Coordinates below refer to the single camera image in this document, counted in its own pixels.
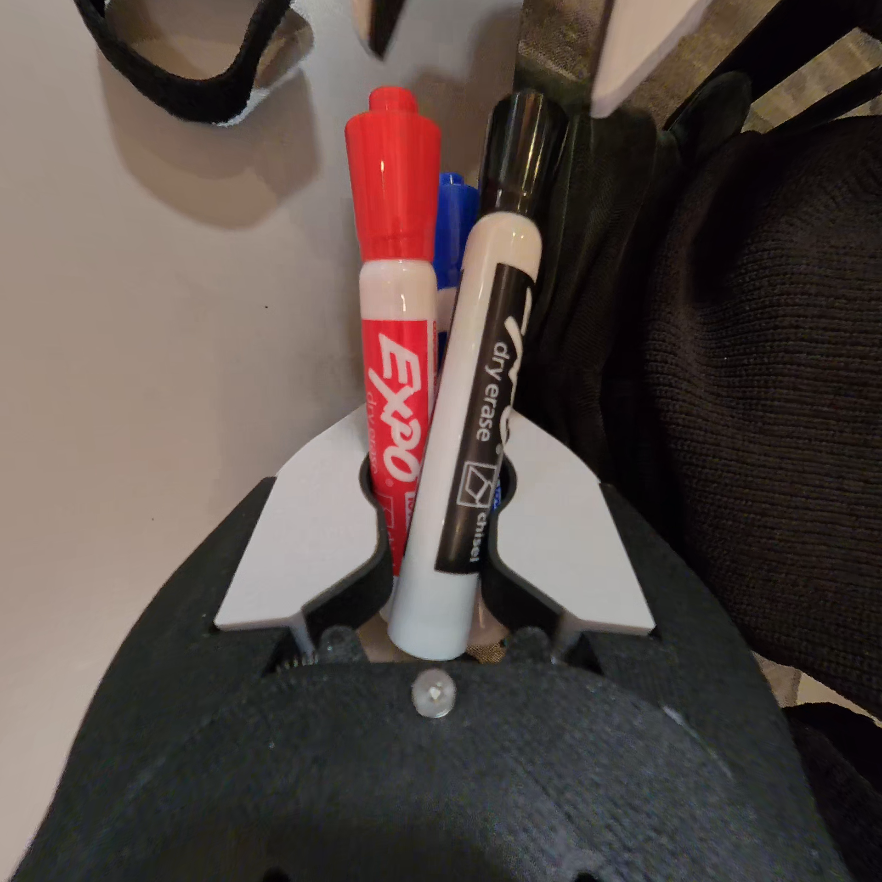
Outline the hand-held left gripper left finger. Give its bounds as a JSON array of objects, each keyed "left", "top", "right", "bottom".
[{"left": 214, "top": 407, "right": 394, "bottom": 656}]

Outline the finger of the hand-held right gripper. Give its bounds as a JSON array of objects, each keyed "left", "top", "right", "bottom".
[
  {"left": 350, "top": 0, "right": 409, "bottom": 61},
  {"left": 591, "top": 0, "right": 719, "bottom": 118}
]

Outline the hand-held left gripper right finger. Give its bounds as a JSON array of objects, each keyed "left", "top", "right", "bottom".
[{"left": 482, "top": 413, "right": 657, "bottom": 660}]

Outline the red dry erase marker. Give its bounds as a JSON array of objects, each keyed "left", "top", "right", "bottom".
[{"left": 345, "top": 85, "right": 442, "bottom": 576}]

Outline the black hook-and-loop strap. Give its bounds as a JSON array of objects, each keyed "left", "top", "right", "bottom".
[{"left": 72, "top": 0, "right": 295, "bottom": 127}]

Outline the blue dry erase marker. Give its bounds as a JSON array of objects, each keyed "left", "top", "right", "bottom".
[{"left": 433, "top": 172, "right": 516, "bottom": 514}]

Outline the black dry erase marker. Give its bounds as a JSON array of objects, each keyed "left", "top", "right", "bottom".
[{"left": 387, "top": 90, "right": 571, "bottom": 661}]

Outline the black chair base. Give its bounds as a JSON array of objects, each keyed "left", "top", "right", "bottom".
[{"left": 661, "top": 0, "right": 882, "bottom": 135}]

